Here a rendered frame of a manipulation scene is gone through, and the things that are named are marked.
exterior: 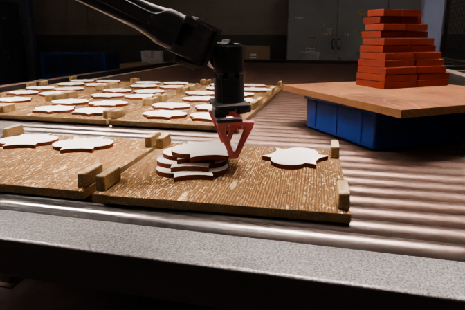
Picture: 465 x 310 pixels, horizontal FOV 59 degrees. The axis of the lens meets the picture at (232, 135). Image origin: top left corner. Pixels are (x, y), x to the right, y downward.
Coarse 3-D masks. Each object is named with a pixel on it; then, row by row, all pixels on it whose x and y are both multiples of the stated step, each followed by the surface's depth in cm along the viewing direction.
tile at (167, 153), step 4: (168, 148) 82; (164, 152) 80; (168, 152) 80; (164, 156) 79; (168, 156) 78; (172, 156) 78; (172, 160) 78; (176, 160) 78; (180, 160) 75; (184, 160) 76; (188, 160) 76; (204, 160) 76; (208, 160) 76; (212, 160) 75; (216, 160) 78
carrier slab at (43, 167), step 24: (120, 144) 97; (144, 144) 97; (0, 168) 79; (24, 168) 79; (48, 168) 79; (72, 168) 79; (120, 168) 80; (24, 192) 70; (48, 192) 69; (72, 192) 68
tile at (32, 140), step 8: (16, 136) 101; (24, 136) 101; (32, 136) 101; (40, 136) 101; (48, 136) 101; (56, 136) 101; (0, 144) 95; (8, 144) 94; (16, 144) 94; (24, 144) 94; (32, 144) 94; (40, 144) 96; (48, 144) 97
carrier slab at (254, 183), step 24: (144, 168) 79; (240, 168) 79; (264, 168) 79; (312, 168) 79; (336, 168) 79; (96, 192) 67; (120, 192) 67; (144, 192) 67; (168, 192) 67; (192, 192) 67; (216, 192) 67; (240, 192) 67; (264, 192) 67; (288, 192) 67; (312, 192) 67; (264, 216) 62; (288, 216) 61; (312, 216) 60; (336, 216) 59
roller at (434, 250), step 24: (72, 216) 64; (96, 216) 64; (120, 216) 63; (144, 216) 62; (168, 216) 62; (288, 240) 57; (312, 240) 56; (336, 240) 55; (360, 240) 55; (384, 240) 55; (408, 240) 54
